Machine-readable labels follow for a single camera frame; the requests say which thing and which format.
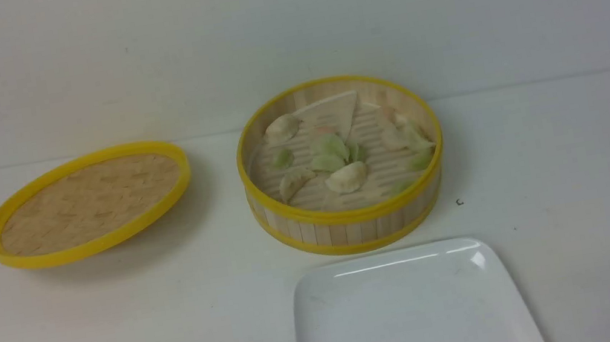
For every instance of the beige dumpling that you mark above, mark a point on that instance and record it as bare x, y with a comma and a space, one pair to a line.
292, 181
282, 129
348, 179

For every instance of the pink white dumpling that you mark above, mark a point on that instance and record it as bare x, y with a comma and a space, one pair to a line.
392, 136

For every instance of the white square plate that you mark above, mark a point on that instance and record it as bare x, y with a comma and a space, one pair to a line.
454, 290

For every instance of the small green dumpling left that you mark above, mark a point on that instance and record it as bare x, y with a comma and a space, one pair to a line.
282, 159

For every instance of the green dumpling centre lower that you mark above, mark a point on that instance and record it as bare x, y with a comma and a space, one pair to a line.
327, 163

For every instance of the green dumpling centre large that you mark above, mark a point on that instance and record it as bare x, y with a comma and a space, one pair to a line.
330, 144

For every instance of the yellow rimmed bamboo steamer basket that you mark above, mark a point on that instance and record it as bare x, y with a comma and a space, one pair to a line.
317, 220

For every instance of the pink dumpling under liner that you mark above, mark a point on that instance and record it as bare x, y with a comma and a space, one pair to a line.
324, 130

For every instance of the dark green dumpling centre right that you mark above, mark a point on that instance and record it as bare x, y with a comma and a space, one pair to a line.
356, 152

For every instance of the white steamer paper liner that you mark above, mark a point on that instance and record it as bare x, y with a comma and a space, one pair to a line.
338, 111

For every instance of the green dumpling front right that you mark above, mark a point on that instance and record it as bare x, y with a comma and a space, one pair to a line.
400, 187

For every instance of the green dumpling right lower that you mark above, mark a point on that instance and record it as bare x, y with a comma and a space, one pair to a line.
420, 160

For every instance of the pale green dumpling right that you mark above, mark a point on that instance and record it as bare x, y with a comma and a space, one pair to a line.
415, 138

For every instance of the yellow rimmed bamboo steamer lid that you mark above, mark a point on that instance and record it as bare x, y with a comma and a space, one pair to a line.
91, 204

